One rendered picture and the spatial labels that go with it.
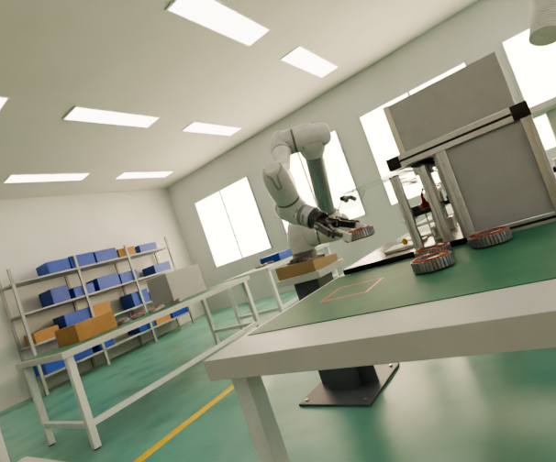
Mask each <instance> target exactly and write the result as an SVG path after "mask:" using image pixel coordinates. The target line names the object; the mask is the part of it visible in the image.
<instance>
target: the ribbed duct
mask: <svg viewBox="0 0 556 462"><path fill-rule="evenodd" d="M528 41H529V43H530V44H531V45H533V46H537V47H543V46H548V45H550V44H553V43H555V42H556V0H530V26H529V37H528Z"/></svg>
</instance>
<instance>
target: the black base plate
mask: <svg viewBox="0 0 556 462"><path fill-rule="evenodd" d="M450 231H451V233H452V236H453V239H454V240H453V241H451V242H450V245H451V247H452V248H454V247H457V246H461V245H464V244H466V243H467V241H468V240H467V237H466V238H463V237H462V234H461V230H460V228H459V225H457V226H456V227H455V228H452V229H451V230H450ZM402 239H403V238H402ZM402 239H398V240H396V241H393V242H389V243H387V244H386V245H384V246H382V247H380V248H378V249H377V250H375V251H374V252H373V253H371V254H370V255H368V256H366V257H365V258H362V259H361V260H359V261H357V262H356V263H354V264H353V265H351V266H349V267H348V268H346V269H345V270H343V272H344V275H349V274H351V273H355V272H359V271H363V270H369V269H373V268H376V267H380V266H383V265H387V264H391V263H395V262H397V261H401V260H405V259H411V258H415V254H414V253H415V252H416V251H415V248H414V247H412V248H408V249H404V250H401V251H397V252H395V253H391V254H387V255H385V254H384V252H385V251H386V250H388V249H389V248H391V247H393V246H396V245H399V244H400V241H402ZM439 242H443V240H442V238H440V239H437V240H434V239H433V236H428V239H427V240H426V241H425V242H424V245H425V247H426V246H429V245H434V244H437V243H439Z"/></svg>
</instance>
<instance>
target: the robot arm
mask: <svg viewBox="0 0 556 462"><path fill-rule="evenodd" d="M330 140H331V134H330V130H329V128H328V124H326V123H323V122H310V123H306V124H303V125H300V126H295V127H293V128H292V129H291V128H290V129H286V130H284V131H282V130H280V131H276V132H274V133H273V134H272V137H271V140H270V152H271V154H272V158H273V159H274V162H272V163H269V164H268V165H267V166H266V167H265V168H264V169H263V172H262V178H263V182H264V185H265V187H266V189H267V191H268V193H269V195H270V196H271V197H272V199H273V200H274V201H275V204H274V207H273V209H274V212H275V213H276V214H277V216H279V217H280V218H281V219H283V220H284V221H285V222H288V227H287V238H288V242H289V246H290V249H291V251H292V254H293V259H291V260H290V262H289V263H287V266H289V265H293V264H297V263H301V262H306V261H309V260H311V259H318V258H321V257H324V256H326V255H325V254H318V253H317V250H316V246H318V245H322V244H327V243H330V242H334V241H337V240H340V239H343V240H346V241H348V242H352V234H351V233H348V231H351V229H352V228H355V229H357V228H360V227H363V226H366V225H364V224H361V223H360V221H359V220H354V219H350V218H349V217H348V216H347V215H346V214H342V213H341V212H340V211H338V208H336V207H335V206H334V203H333V198H332V194H331V190H330V185H329V181H328V172H327V168H326V163H325V160H324V153H325V148H326V145H327V144H328V143H329V142H330ZM299 152H300V154H301V155H302V157H303V158H304V159H305V160H306V166H307V169H308V173H309V177H310V181H311V184H312V188H313V192H314V195H315V199H316V203H317V207H315V206H312V205H310V204H307V203H306V201H305V200H304V199H303V198H302V197H301V196H300V194H299V192H298V190H297V188H296V185H295V179H294V177H293V175H292V173H291V172H290V168H291V155H294V154H295V153H299ZM298 253H299V254H298Z"/></svg>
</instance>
